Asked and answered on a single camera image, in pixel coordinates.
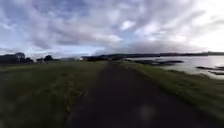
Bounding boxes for dark bushes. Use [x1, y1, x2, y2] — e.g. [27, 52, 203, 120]
[86, 56, 110, 63]

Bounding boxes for dark asphalt path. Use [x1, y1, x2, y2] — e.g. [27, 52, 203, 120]
[65, 60, 221, 128]

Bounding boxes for dark rocks in water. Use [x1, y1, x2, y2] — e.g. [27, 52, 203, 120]
[133, 59, 185, 67]

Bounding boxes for distant dark shoreline hills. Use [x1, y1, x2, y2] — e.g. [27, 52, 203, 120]
[81, 51, 224, 62]

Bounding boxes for grass verge strip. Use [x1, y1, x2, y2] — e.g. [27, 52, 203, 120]
[120, 60, 224, 123]

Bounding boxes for grass field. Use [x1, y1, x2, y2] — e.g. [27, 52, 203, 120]
[0, 60, 109, 128]

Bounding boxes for pale water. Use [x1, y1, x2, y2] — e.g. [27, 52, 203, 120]
[128, 55, 224, 80]

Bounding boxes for dark rock strips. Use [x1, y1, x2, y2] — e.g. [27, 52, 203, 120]
[195, 65, 224, 76]

